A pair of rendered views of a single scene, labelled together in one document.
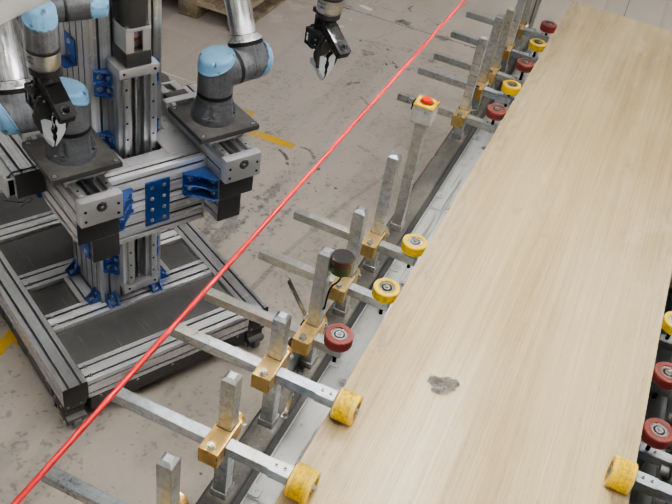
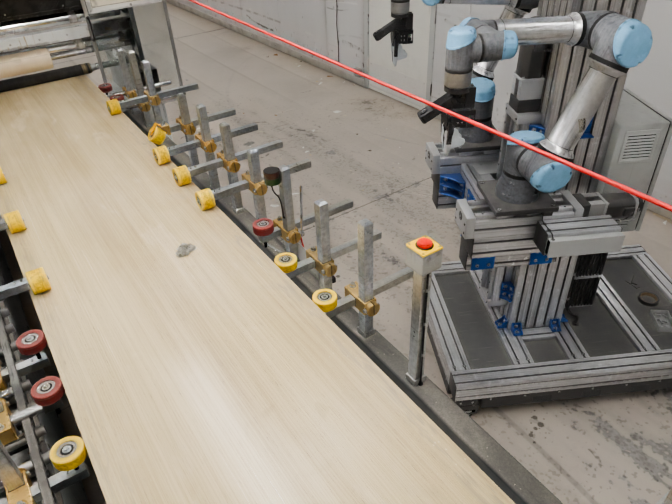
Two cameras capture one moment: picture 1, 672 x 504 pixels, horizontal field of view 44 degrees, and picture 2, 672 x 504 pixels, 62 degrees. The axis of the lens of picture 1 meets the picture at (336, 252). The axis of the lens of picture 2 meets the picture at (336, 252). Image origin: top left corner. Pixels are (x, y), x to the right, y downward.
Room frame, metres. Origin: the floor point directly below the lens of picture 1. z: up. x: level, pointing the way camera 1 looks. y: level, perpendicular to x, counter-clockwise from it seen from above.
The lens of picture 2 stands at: (2.98, -1.26, 2.08)
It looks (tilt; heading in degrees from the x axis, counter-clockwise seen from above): 36 degrees down; 130
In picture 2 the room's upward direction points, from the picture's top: 3 degrees counter-clockwise
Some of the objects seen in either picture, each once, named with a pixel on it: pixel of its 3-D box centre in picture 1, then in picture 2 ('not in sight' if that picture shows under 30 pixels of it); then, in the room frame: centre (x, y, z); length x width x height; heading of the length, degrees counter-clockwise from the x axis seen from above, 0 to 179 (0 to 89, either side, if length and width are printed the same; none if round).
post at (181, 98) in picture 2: not in sight; (190, 139); (0.70, 0.32, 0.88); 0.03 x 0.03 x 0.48; 73
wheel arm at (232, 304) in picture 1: (273, 322); (307, 220); (1.65, 0.14, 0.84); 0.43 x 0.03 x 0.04; 73
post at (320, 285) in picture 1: (315, 314); (288, 221); (1.66, 0.02, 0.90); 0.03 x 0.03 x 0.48; 73
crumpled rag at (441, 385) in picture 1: (444, 382); (183, 248); (1.48, -0.34, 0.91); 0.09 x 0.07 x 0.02; 100
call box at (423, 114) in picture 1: (424, 112); (423, 256); (2.39, -0.20, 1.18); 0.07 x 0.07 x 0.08; 73
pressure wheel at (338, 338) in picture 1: (336, 346); (264, 234); (1.59, -0.05, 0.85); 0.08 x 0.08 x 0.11
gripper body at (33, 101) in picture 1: (45, 87); (401, 28); (1.68, 0.75, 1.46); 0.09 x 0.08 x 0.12; 44
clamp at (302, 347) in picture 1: (310, 332); (286, 230); (1.64, 0.03, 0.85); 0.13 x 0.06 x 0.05; 163
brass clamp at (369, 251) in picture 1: (374, 240); (361, 299); (2.12, -0.12, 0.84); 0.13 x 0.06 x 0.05; 163
